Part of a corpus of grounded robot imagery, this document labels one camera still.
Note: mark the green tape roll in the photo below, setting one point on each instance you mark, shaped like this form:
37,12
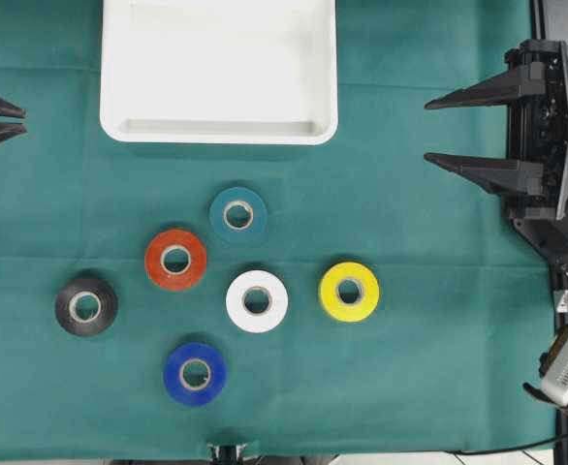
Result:
238,215

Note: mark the black tape roll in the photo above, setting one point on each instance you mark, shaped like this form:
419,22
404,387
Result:
86,306

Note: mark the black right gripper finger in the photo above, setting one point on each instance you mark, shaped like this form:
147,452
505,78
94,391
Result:
495,176
514,84

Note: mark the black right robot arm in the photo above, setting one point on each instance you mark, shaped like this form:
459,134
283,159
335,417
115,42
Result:
549,238

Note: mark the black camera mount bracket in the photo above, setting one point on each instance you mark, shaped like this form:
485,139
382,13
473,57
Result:
227,454

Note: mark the white tape roll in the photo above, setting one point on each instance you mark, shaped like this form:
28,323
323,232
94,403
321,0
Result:
257,301

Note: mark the red tape roll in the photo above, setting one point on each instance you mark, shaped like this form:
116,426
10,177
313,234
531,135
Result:
175,260

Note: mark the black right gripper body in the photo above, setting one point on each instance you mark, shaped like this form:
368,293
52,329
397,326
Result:
538,131

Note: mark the white plastic case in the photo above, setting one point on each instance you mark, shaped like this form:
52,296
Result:
237,72

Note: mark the yellow tape roll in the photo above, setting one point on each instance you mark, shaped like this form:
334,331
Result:
349,292

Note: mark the blue tape roll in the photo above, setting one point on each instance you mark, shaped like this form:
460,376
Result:
194,374

